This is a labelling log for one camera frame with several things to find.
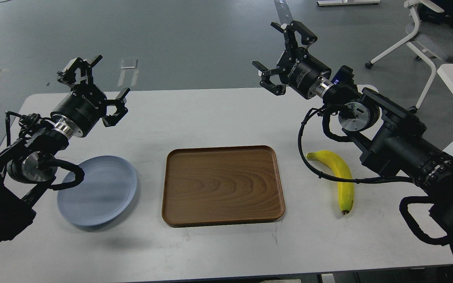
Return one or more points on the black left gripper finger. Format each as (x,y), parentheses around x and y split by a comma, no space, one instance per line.
(78,75)
(120,109)

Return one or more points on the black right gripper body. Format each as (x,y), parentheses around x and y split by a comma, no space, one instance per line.
(300,71)

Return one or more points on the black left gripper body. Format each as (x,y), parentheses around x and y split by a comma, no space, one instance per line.
(84,106)

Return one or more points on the blue round plate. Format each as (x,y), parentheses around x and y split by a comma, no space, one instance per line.
(108,188)

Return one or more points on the yellow banana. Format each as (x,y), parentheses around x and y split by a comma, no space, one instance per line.
(341,170)

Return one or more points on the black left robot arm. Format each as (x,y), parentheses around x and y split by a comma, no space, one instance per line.
(28,165)

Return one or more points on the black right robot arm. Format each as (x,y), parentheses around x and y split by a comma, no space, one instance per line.
(389,136)

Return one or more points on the white table base bar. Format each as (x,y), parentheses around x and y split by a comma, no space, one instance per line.
(325,3)

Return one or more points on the brown wooden tray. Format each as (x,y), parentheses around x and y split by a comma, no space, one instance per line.
(210,186)

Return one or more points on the white office chair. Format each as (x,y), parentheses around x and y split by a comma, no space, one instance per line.
(427,41)

